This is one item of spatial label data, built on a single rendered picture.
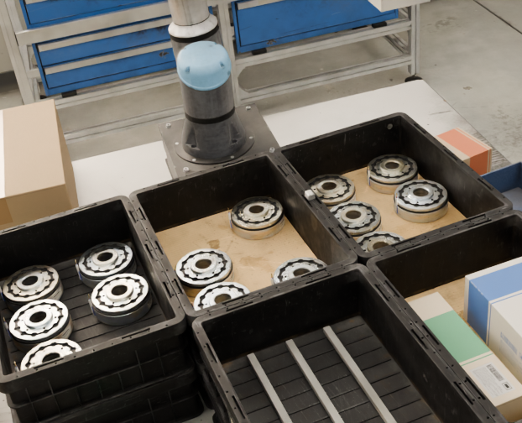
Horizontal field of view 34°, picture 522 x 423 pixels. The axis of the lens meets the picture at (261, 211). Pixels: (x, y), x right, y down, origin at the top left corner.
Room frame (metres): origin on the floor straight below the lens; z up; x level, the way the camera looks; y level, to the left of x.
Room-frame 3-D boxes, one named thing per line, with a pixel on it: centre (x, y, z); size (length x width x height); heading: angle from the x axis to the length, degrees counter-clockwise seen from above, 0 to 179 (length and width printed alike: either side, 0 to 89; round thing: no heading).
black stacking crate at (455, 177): (1.30, -0.24, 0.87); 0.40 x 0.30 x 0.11; 17
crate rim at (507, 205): (1.30, -0.24, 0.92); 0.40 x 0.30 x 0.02; 17
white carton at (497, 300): (0.93, -0.39, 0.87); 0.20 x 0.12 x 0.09; 16
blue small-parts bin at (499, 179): (1.41, -0.54, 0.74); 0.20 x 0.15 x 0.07; 20
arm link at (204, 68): (1.72, 0.09, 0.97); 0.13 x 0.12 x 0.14; 5
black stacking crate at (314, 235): (1.21, 0.05, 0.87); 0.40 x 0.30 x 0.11; 17
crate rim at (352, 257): (1.21, 0.05, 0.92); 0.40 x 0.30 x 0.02; 17
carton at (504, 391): (0.89, -0.27, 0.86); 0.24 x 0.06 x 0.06; 17
